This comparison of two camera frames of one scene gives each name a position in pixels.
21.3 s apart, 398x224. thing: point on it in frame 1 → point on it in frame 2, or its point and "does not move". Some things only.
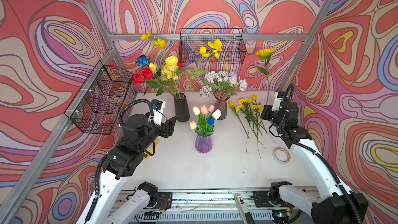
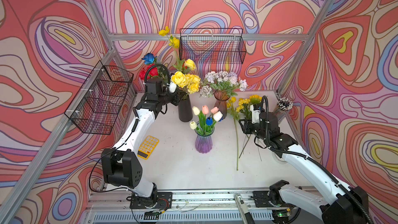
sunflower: x=265 y=54 → x=255 y=99
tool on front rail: x=245 y=215 does not move
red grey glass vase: x=221 y=97 does not move
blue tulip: x=211 y=121 does not move
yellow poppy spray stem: x=214 y=47 → x=230 y=105
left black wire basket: x=96 y=107 does not move
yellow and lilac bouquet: x=221 y=80 does not move
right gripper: x=267 y=109 → x=245 y=128
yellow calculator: x=150 y=149 does not move
